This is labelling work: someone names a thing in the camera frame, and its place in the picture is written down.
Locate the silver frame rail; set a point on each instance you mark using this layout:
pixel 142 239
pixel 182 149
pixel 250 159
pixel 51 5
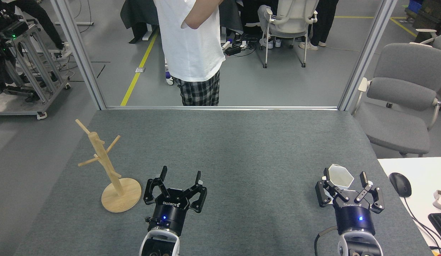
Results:
pixel 241 107

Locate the beige headset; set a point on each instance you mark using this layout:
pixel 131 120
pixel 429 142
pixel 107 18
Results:
pixel 440 201

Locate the dark green box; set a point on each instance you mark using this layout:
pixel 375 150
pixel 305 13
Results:
pixel 430 14

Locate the blue crate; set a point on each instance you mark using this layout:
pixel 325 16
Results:
pixel 415 4

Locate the grey padded chair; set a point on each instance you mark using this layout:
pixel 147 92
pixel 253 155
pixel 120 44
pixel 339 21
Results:
pixel 402 89

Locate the black power strip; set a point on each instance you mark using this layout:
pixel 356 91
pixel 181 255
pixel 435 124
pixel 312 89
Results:
pixel 232 50

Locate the silver frame post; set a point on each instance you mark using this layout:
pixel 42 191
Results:
pixel 368 53
pixel 78 53

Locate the aluminium frame cart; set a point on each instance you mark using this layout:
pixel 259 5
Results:
pixel 17 113

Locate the white side table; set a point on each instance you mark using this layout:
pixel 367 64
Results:
pixel 423 174

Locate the white office chair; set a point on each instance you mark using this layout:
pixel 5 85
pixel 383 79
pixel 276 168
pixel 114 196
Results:
pixel 295 21

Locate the white power strip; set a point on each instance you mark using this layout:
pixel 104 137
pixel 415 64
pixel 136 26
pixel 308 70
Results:
pixel 63 54

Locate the wooden cup rack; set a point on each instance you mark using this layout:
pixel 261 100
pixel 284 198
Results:
pixel 122 197

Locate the person's right forearm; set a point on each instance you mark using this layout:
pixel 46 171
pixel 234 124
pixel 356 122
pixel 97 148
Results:
pixel 200 16

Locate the white hexagonal cup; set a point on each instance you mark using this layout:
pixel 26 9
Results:
pixel 340 176

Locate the black computer mouse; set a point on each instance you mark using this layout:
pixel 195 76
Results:
pixel 400 185

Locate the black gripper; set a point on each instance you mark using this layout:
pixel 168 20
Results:
pixel 168 213
pixel 355 217

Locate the person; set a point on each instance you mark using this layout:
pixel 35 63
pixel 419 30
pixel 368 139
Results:
pixel 264 21
pixel 325 21
pixel 192 53
pixel 42 17

